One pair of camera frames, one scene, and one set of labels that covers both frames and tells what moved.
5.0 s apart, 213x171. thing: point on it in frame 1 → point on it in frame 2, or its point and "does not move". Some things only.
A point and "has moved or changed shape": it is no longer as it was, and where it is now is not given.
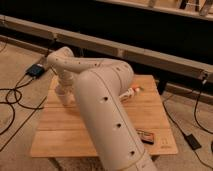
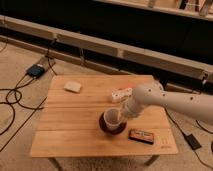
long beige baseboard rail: x=104 y=48 does not move
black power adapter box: x=35 y=71 does not move
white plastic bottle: x=129 y=93 does not move
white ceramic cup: x=67 y=100 has moved or changed shape
